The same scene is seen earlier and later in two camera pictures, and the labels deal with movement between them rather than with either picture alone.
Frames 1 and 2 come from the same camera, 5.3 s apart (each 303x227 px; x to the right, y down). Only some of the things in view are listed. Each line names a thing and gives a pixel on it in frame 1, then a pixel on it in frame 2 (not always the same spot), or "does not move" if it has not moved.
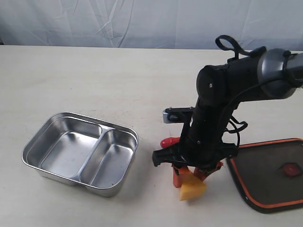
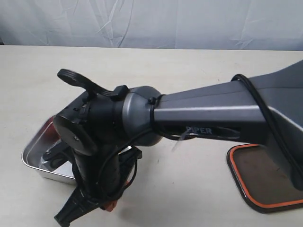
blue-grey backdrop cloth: (166, 24) does not move
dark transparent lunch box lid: (269, 174) does not move
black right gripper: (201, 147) -> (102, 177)
